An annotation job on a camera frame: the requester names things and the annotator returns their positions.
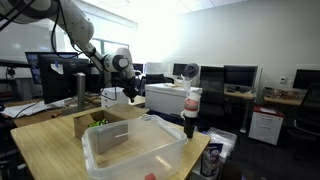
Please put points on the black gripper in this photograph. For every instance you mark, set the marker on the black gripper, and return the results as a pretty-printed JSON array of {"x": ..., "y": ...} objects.
[{"x": 128, "y": 87}]

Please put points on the brown cardboard box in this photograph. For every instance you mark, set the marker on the brown cardboard box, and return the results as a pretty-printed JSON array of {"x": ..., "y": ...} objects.
[{"x": 109, "y": 135}]

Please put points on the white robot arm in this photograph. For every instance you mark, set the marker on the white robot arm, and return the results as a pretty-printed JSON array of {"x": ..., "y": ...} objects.
[{"x": 68, "y": 16}]

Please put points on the white small drawer box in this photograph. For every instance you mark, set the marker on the white small drawer box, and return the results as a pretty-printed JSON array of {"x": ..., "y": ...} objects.
[{"x": 113, "y": 96}]

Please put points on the white storage cabinet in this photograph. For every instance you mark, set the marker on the white storage cabinet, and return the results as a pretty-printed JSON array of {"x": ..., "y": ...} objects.
[{"x": 164, "y": 98}]

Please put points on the green toy car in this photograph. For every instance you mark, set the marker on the green toy car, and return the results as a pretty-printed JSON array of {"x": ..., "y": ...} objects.
[{"x": 98, "y": 123}]

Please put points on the clear plastic bin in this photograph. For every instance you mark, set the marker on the clear plastic bin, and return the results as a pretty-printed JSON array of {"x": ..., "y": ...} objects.
[{"x": 153, "y": 146}]

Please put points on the black computer monitor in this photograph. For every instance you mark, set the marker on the black computer monitor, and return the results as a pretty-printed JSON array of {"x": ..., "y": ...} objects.
[{"x": 56, "y": 72}]

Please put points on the small red block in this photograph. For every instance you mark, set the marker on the small red block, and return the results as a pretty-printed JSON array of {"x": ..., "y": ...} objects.
[{"x": 150, "y": 176}]

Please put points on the snack bag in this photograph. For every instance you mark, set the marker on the snack bag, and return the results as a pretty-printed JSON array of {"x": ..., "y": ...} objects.
[{"x": 210, "y": 159}]

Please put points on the white red drawer cabinet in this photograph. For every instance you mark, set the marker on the white red drawer cabinet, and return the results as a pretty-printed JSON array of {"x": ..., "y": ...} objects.
[{"x": 266, "y": 124}]

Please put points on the black white camera stand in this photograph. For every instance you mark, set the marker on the black white camera stand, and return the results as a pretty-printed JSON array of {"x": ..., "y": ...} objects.
[{"x": 192, "y": 101}]

